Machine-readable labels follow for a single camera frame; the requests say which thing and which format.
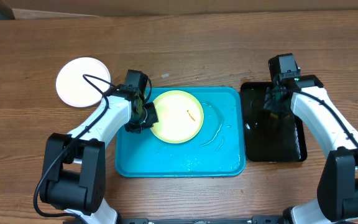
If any yellow plate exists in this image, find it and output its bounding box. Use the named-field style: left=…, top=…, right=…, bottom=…
left=152, top=90, right=204, bottom=144

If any cream white plate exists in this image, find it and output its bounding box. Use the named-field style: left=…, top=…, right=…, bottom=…
left=55, top=57, right=111, bottom=108

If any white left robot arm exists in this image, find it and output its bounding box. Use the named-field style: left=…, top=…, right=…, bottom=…
left=34, top=93, right=158, bottom=223

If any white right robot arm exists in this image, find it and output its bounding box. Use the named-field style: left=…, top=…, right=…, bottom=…
left=266, top=74, right=358, bottom=223

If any black tray with water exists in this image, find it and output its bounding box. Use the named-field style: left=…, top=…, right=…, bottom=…
left=240, top=82, right=307, bottom=162

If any teal plastic tray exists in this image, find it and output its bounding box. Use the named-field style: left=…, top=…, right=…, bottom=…
left=116, top=86, right=246, bottom=177

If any cardboard panel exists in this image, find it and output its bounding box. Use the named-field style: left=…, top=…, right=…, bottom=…
left=4, top=0, right=358, bottom=16

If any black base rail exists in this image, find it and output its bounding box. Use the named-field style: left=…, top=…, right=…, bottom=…
left=116, top=215, right=289, bottom=224

